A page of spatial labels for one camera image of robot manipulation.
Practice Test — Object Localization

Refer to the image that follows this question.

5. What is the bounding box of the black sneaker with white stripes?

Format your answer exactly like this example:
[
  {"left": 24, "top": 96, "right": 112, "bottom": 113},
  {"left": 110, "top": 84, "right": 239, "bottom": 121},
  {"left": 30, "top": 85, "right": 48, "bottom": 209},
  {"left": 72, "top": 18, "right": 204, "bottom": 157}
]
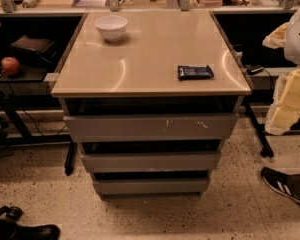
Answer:
[{"left": 261, "top": 167, "right": 300, "bottom": 205}]

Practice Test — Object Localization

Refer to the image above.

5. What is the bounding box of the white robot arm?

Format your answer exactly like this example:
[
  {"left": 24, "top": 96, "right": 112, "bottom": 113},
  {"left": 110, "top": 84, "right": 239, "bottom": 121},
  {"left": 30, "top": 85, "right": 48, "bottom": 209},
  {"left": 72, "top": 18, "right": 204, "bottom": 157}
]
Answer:
[{"left": 262, "top": 8, "right": 300, "bottom": 135}]

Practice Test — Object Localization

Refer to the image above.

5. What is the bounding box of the grey bottom drawer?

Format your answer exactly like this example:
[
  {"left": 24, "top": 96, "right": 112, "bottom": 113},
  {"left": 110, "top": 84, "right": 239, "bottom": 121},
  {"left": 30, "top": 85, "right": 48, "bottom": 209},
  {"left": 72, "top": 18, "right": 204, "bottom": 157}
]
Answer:
[{"left": 93, "top": 179, "right": 209, "bottom": 195}]

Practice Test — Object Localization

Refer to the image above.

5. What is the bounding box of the grey drawer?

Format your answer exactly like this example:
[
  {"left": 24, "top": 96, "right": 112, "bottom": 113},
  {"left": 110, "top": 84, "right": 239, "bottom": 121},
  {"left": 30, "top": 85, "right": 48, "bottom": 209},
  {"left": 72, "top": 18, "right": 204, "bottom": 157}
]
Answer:
[
  {"left": 64, "top": 113, "right": 238, "bottom": 142},
  {"left": 93, "top": 179, "right": 209, "bottom": 195},
  {"left": 81, "top": 152, "right": 221, "bottom": 173}
]

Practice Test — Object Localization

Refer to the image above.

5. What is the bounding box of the white ceramic bowl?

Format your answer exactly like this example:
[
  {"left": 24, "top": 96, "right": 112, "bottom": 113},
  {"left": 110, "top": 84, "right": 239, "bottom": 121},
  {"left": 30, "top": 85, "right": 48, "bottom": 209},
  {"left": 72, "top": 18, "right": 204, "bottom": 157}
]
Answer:
[{"left": 94, "top": 15, "right": 128, "bottom": 42}]

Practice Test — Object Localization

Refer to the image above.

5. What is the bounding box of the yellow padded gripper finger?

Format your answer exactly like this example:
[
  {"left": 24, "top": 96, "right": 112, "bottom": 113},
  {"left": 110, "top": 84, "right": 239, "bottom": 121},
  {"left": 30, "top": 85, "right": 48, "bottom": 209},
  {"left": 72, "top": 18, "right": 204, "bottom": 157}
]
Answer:
[
  {"left": 262, "top": 23, "right": 288, "bottom": 49},
  {"left": 265, "top": 67, "right": 300, "bottom": 135}
]

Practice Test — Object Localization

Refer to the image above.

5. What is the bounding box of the grey top drawer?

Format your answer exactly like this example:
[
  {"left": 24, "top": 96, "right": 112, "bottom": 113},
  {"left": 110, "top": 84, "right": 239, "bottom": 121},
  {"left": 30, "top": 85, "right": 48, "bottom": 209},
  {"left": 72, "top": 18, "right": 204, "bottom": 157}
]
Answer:
[{"left": 64, "top": 113, "right": 238, "bottom": 142}]

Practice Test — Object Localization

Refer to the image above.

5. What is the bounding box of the small black device on shelf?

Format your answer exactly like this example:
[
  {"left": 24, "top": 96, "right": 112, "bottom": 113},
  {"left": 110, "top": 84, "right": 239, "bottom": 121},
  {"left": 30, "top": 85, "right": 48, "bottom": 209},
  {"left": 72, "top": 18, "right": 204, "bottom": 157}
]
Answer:
[{"left": 247, "top": 65, "right": 263, "bottom": 75}]

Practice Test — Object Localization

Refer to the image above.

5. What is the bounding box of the grey middle drawer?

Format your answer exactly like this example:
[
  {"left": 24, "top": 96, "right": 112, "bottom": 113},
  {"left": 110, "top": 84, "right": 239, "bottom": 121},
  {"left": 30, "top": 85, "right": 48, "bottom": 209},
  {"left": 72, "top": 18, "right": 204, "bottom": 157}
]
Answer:
[{"left": 81, "top": 152, "right": 221, "bottom": 173}]

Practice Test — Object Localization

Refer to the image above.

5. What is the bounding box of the black tray under apple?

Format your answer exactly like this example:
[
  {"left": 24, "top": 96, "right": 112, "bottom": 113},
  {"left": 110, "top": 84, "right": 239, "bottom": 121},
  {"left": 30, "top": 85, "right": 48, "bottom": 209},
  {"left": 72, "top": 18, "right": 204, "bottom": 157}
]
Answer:
[{"left": 0, "top": 65, "right": 48, "bottom": 83}]

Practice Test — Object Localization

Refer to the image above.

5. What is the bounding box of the beige top drawer cabinet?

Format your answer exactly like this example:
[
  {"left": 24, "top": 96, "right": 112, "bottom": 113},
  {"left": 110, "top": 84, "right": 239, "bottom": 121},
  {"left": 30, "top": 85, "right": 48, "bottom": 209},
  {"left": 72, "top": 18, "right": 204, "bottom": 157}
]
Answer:
[{"left": 50, "top": 10, "right": 253, "bottom": 200}]

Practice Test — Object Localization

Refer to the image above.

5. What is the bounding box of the dark blue snack bar wrapper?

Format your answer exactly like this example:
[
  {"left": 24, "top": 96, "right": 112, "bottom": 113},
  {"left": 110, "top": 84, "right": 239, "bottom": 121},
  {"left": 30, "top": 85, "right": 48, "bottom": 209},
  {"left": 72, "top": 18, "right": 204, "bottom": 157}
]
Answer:
[{"left": 177, "top": 65, "right": 214, "bottom": 80}]

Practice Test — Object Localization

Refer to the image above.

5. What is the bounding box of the red apple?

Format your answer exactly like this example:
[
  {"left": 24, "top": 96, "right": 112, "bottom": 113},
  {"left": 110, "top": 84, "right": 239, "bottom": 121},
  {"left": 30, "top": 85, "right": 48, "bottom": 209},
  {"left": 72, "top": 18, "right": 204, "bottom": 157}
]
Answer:
[{"left": 1, "top": 57, "right": 20, "bottom": 76}]

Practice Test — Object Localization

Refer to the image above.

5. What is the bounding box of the dark box on shelf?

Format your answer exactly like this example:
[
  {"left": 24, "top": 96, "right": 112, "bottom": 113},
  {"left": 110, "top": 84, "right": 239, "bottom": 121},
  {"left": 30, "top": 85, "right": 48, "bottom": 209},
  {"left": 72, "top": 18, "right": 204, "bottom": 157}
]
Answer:
[{"left": 10, "top": 35, "right": 56, "bottom": 65}]

